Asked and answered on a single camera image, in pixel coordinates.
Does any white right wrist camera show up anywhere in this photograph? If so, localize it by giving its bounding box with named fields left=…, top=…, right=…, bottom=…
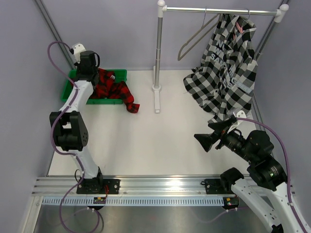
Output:
left=229, top=109, right=248, bottom=132

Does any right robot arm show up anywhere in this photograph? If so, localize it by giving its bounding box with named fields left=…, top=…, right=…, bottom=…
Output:
left=194, top=116, right=311, bottom=233

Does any metal clothes rack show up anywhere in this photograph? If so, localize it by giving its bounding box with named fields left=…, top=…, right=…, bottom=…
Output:
left=152, top=0, right=290, bottom=114

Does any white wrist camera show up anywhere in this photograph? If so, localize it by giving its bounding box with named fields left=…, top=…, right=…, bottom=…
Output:
left=229, top=109, right=248, bottom=132
left=69, top=43, right=86, bottom=63

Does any metal clothes hanger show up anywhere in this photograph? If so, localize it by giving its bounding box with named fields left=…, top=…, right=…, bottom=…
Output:
left=177, top=7, right=221, bottom=61

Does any green plastic tray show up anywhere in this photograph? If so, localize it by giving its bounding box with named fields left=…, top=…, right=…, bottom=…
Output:
left=60, top=69, right=128, bottom=105

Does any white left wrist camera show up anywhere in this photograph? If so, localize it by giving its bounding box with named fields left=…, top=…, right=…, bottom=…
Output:
left=69, top=43, right=86, bottom=63

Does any black white plaid shirt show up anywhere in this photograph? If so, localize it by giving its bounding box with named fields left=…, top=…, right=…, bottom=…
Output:
left=183, top=14, right=258, bottom=123

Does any pink clothes hanger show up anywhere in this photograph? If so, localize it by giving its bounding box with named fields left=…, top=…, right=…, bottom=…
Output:
left=233, top=22, right=244, bottom=39

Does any red black plaid shirt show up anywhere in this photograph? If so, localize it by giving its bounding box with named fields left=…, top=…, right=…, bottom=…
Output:
left=90, top=68, right=140, bottom=114

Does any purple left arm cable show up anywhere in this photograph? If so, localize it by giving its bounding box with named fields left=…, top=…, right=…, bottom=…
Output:
left=47, top=41, right=104, bottom=233

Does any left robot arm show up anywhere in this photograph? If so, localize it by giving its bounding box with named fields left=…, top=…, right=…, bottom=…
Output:
left=50, top=46, right=104, bottom=194

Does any white slotted cable duct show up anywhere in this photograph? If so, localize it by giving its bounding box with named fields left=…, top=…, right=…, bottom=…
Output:
left=42, top=196, right=224, bottom=206

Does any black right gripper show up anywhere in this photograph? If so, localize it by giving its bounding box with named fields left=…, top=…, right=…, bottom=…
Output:
left=194, top=118, right=255, bottom=163

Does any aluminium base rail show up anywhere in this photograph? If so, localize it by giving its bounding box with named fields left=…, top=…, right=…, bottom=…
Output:
left=32, top=175, right=234, bottom=197

